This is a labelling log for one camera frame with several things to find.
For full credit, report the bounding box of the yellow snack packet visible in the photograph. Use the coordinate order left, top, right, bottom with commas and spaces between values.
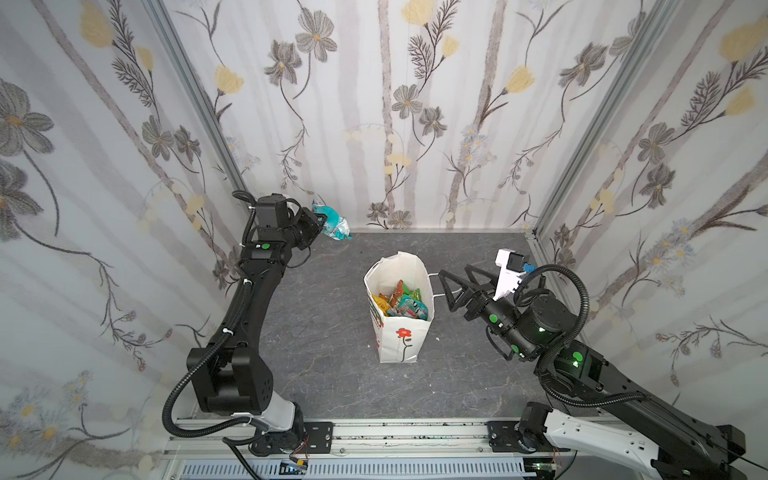
372, 294, 391, 316

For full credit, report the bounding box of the right corner aluminium post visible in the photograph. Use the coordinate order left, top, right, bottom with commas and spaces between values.
531, 0, 678, 240

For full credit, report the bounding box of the red green snack packet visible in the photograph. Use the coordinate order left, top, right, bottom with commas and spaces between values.
388, 280, 422, 307

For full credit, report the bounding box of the left corner aluminium post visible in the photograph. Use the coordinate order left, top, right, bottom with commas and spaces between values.
142, 1, 259, 193

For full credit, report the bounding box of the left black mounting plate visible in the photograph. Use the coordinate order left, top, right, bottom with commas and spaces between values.
248, 421, 334, 457

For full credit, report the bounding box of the teal mini snack packet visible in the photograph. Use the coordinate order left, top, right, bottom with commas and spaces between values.
394, 295, 429, 321

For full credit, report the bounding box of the right black corrugated cable conduit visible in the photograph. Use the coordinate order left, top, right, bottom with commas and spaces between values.
514, 263, 647, 410

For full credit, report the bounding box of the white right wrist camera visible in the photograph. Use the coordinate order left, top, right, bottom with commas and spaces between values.
493, 249, 536, 300

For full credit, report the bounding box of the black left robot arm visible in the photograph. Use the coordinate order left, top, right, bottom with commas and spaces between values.
162, 190, 327, 438

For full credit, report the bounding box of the white paper bag red flower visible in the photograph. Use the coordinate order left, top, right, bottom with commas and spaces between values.
364, 252, 439, 364

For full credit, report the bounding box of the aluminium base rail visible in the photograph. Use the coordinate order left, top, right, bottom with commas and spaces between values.
161, 417, 661, 463

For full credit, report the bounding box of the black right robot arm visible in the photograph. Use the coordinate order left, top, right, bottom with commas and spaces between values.
437, 264, 746, 479

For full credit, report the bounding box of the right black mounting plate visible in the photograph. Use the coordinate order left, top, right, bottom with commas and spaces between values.
486, 402, 555, 454

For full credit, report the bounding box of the white slotted cable duct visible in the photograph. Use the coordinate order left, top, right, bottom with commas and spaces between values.
178, 458, 536, 480

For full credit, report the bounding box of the corner aluminium post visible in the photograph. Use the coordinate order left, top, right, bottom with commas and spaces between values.
142, 1, 259, 193
531, 0, 678, 240

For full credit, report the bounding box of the black mounting plate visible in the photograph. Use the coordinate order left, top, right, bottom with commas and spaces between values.
486, 402, 555, 454
248, 421, 334, 457

